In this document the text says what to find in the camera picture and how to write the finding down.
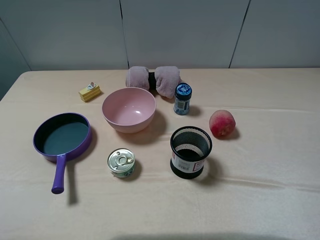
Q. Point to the blue-capped small bottle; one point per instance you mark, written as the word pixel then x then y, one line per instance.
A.
pixel 182 97

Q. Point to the pink plastic bowl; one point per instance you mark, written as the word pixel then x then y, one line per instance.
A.
pixel 129 110

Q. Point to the black mesh pen holder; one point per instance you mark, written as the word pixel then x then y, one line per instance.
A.
pixel 190 147

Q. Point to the rolled pink towel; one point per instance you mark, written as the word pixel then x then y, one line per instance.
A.
pixel 164 79

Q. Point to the silver pull-tab tin can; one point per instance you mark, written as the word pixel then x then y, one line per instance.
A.
pixel 121 162

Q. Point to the red peach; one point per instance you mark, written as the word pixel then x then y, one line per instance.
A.
pixel 221 124

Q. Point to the yellow toy cake slice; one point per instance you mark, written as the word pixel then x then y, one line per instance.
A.
pixel 90 92

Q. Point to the purple frying pan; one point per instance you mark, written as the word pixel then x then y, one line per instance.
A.
pixel 60 139

